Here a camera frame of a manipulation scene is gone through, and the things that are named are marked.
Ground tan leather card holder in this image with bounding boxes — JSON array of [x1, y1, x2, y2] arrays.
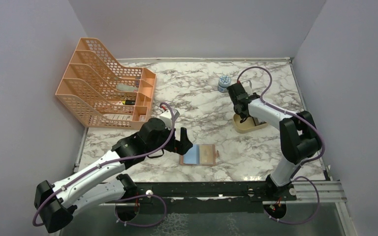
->
[[179, 144, 220, 166]]

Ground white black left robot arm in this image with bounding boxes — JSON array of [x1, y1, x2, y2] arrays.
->
[[32, 118, 193, 233]]

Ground orange plastic file organizer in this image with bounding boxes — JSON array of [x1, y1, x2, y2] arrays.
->
[[55, 37, 157, 129]]

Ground yellow black marker pen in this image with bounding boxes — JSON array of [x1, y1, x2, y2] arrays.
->
[[115, 100, 135, 106]]

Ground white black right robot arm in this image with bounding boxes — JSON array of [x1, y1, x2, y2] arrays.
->
[[227, 83, 323, 200]]

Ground small blue white jar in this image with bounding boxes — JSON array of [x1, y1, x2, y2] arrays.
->
[[217, 75, 231, 93]]

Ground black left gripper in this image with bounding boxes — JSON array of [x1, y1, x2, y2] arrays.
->
[[146, 123, 192, 155]]

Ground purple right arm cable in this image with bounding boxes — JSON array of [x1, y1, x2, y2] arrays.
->
[[236, 66, 326, 225]]

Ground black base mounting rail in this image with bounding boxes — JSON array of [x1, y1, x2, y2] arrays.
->
[[103, 173, 297, 216]]

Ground white boxes in organizer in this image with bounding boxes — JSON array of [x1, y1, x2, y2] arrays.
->
[[104, 114, 132, 120]]

